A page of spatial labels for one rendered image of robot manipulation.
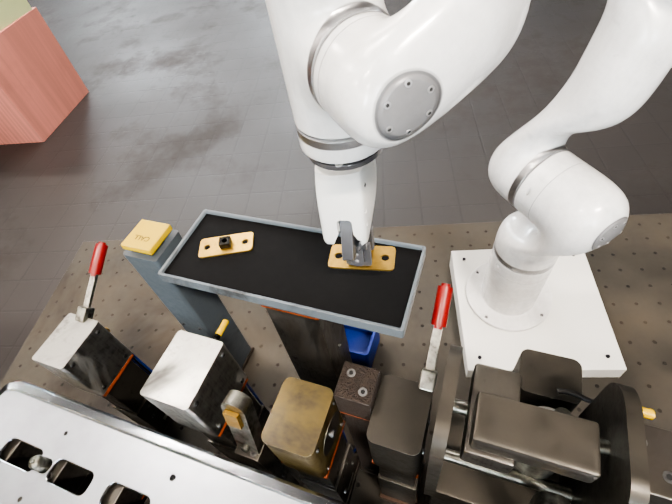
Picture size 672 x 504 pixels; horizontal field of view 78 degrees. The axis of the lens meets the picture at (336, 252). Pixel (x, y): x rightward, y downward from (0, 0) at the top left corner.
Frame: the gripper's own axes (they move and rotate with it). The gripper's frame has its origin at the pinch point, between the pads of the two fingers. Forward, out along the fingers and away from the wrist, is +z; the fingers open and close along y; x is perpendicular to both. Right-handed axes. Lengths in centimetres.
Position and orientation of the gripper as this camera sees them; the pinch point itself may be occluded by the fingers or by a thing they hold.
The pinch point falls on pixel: (359, 245)
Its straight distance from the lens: 51.6
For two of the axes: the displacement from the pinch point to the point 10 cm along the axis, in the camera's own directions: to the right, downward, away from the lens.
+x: 9.8, 0.4, -2.1
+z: 1.4, 6.3, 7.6
